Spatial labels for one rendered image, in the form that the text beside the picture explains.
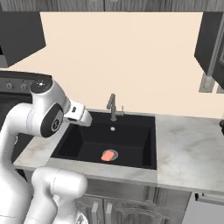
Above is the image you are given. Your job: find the grey wood wall cabinet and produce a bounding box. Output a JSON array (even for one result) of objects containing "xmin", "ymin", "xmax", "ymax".
[{"xmin": 0, "ymin": 0, "xmax": 224, "ymax": 13}]

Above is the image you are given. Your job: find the grey base cabinet door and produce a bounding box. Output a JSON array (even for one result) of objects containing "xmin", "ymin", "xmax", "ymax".
[
  {"xmin": 102, "ymin": 197, "xmax": 177, "ymax": 224},
  {"xmin": 74, "ymin": 194, "xmax": 103, "ymax": 224}
]

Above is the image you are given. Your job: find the black sink basin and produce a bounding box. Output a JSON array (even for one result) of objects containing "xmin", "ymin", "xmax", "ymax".
[{"xmin": 49, "ymin": 109, "xmax": 158, "ymax": 172}]

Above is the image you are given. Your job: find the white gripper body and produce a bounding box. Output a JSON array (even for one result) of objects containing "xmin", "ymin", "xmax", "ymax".
[{"xmin": 64, "ymin": 108, "xmax": 94, "ymax": 128}]

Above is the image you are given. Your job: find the orange bar soap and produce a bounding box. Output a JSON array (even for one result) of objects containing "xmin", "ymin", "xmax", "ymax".
[{"xmin": 100, "ymin": 150, "xmax": 116, "ymax": 163}]

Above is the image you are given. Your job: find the grey dishwasher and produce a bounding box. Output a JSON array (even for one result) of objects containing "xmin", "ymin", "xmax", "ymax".
[{"xmin": 181, "ymin": 192, "xmax": 224, "ymax": 224}]

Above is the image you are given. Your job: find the dark range hood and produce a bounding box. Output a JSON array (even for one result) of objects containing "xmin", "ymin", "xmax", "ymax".
[{"xmin": 0, "ymin": 11, "xmax": 47, "ymax": 68}]

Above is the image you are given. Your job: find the grey cabinet door handle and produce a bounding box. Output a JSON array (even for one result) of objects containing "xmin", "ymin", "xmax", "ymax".
[
  {"xmin": 105, "ymin": 202, "xmax": 114, "ymax": 224},
  {"xmin": 91, "ymin": 200, "xmax": 99, "ymax": 224}
]

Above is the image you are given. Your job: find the black stove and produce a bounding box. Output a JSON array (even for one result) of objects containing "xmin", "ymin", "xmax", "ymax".
[{"xmin": 0, "ymin": 69, "xmax": 53, "ymax": 165}]

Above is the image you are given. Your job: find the grey sink tap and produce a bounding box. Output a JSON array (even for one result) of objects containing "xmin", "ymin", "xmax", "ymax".
[{"xmin": 106, "ymin": 93, "xmax": 125, "ymax": 123}]

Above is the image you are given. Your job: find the silver dishwasher handle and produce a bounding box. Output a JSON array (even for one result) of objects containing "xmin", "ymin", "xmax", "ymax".
[{"xmin": 194, "ymin": 192, "xmax": 224, "ymax": 207}]

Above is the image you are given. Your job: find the dark open cabinet door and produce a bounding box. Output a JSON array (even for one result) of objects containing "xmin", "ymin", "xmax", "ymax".
[
  {"xmin": 193, "ymin": 11, "xmax": 224, "ymax": 76},
  {"xmin": 211, "ymin": 43, "xmax": 224, "ymax": 90}
]

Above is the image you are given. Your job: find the grey sink drain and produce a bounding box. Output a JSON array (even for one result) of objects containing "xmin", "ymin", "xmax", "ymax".
[{"xmin": 101, "ymin": 148, "xmax": 120, "ymax": 162}]

